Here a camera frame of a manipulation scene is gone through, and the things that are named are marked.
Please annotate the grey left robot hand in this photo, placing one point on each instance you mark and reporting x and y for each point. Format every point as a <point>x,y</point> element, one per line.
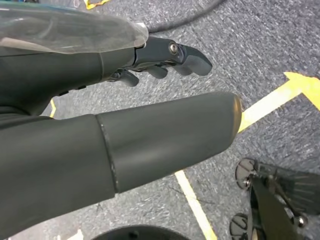
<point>149,142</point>

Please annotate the yellow floor tape square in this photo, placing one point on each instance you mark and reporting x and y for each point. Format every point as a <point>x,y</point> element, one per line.
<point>275,96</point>
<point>91,5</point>

